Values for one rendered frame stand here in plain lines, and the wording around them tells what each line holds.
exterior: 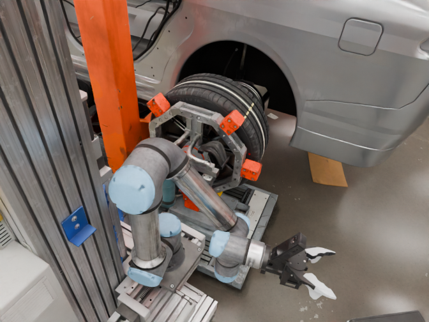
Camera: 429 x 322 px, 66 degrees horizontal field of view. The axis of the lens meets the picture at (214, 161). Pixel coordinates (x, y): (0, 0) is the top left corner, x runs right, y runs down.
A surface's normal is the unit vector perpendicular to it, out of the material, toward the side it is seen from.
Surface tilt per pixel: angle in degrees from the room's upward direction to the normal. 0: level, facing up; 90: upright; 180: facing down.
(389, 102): 90
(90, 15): 90
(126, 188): 83
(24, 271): 0
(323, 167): 1
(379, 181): 0
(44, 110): 90
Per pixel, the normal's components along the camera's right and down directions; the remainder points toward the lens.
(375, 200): 0.07, -0.73
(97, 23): -0.40, 0.61
